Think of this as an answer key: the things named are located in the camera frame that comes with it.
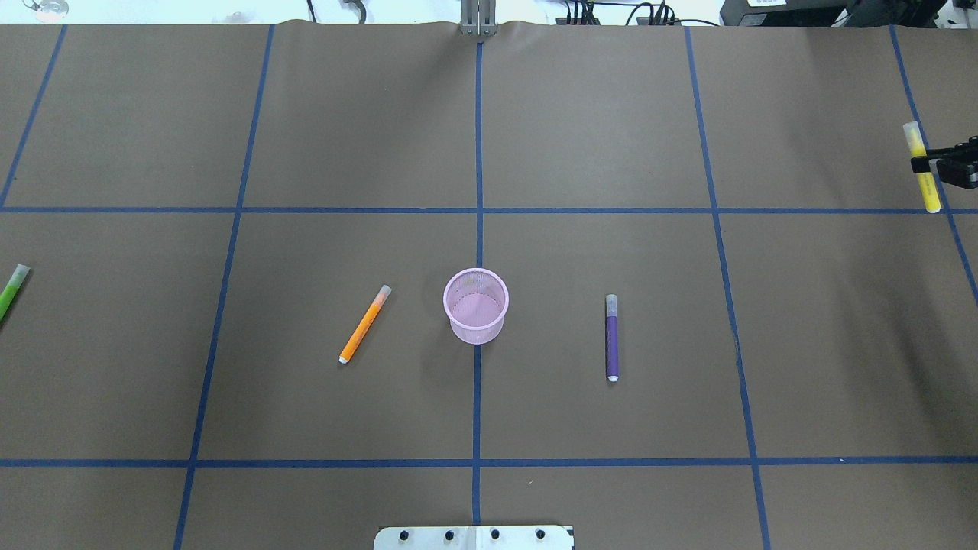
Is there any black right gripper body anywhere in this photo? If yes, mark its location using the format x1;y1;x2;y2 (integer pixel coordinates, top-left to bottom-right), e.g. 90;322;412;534
937;136;977;190

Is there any yellow highlighter pen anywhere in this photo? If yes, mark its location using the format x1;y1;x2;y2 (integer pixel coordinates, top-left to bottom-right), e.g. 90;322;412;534
902;121;942;214

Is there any green highlighter pen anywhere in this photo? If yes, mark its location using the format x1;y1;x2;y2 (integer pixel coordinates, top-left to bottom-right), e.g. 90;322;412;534
0;264;31;322

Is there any purple highlighter pen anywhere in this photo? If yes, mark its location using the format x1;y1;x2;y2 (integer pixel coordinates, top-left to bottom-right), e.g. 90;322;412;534
605;295;620;383

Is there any pink mesh pen holder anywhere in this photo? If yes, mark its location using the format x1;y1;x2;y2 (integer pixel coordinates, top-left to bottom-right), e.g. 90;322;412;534
442;267;510;345

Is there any orange highlighter pen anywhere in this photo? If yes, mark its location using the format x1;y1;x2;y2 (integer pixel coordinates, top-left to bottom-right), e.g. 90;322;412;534
338;284;392;364

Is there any aluminium frame post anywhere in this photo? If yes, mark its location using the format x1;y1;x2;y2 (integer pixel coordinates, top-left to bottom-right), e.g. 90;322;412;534
458;0;498;38

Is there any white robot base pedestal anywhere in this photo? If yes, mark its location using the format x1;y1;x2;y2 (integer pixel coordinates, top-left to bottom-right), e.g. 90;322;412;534
373;525;575;549

